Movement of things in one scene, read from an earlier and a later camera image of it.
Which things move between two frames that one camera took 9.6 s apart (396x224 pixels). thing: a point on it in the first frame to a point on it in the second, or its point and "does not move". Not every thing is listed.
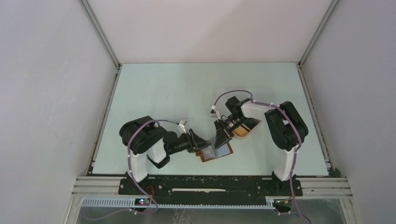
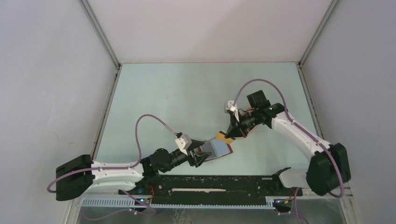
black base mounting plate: (210, 190) does not move
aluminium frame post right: (329, 11) does not move
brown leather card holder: (211, 152) does not move
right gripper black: (222, 137) to (233, 131)
